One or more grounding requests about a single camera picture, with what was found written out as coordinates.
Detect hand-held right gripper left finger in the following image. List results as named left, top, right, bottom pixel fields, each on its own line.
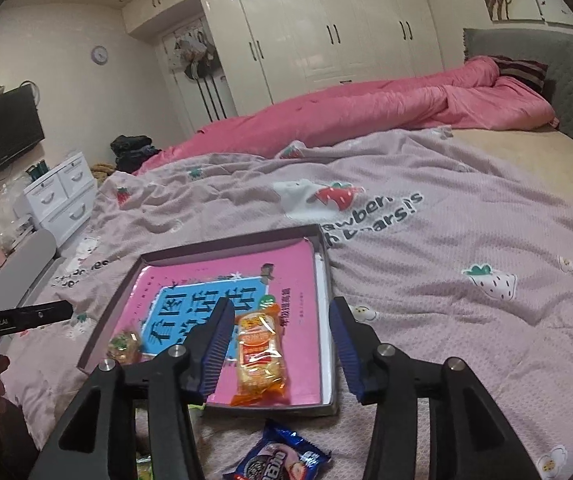
left=29, top=297, right=237, bottom=480

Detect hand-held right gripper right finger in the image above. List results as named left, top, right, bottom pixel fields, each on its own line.
left=329, top=297, right=542, bottom=480

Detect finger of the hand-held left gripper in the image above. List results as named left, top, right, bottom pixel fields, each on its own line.
left=0, top=301, right=74, bottom=335

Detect orange snack packet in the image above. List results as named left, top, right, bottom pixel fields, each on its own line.
left=230, top=310, right=289, bottom=407

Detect shallow cardboard box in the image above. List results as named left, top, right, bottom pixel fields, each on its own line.
left=77, top=224, right=339, bottom=418

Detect clear-wrapped cracker green label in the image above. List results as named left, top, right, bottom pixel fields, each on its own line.
left=106, top=327, right=144, bottom=366

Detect blue cookie packet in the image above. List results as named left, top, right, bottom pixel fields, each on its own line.
left=222, top=419, right=332, bottom=480

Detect grey padded chair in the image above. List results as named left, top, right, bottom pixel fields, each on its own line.
left=0, top=230, right=57, bottom=315

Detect pink book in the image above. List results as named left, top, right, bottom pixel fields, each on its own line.
left=111, top=240, right=329, bottom=406

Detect pink strawberry printed blanket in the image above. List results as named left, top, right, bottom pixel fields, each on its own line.
left=0, top=127, right=573, bottom=480

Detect white drawer unit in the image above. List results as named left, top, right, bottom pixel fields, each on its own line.
left=22, top=152, right=100, bottom=248

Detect brown plush cloth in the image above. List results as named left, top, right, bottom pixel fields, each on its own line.
left=90, top=161, right=117, bottom=186

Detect dark clothes pile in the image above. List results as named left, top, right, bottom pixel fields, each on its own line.
left=110, top=134, right=162, bottom=175

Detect pink quilt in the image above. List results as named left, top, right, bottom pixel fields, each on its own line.
left=131, top=56, right=559, bottom=177

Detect beige bedsheet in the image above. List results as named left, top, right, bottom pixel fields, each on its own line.
left=446, top=125, right=573, bottom=201

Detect hanging bags and belts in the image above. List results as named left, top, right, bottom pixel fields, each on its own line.
left=174, top=25, right=227, bottom=121

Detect white wardrobe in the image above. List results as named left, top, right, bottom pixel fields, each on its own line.
left=121, top=0, right=447, bottom=133

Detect dark striped pillow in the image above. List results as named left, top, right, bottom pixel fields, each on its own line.
left=491, top=56, right=549, bottom=96

